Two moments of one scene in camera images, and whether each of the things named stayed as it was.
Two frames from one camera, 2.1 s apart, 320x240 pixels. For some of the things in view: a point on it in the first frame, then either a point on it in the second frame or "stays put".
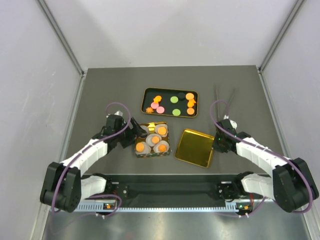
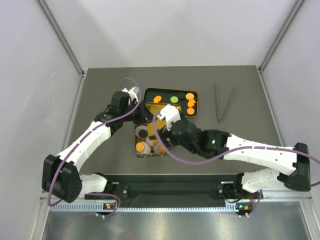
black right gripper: (215, 145) → (169, 136)
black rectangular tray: (169, 102) stays put
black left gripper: (134, 133) → (145, 115)
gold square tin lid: (195, 148) → (156, 108)
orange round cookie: (189, 96) stays put
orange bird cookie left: (157, 99) stays put
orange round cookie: (140, 147) stays put
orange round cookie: (190, 111) stays put
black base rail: (171, 192) stays put
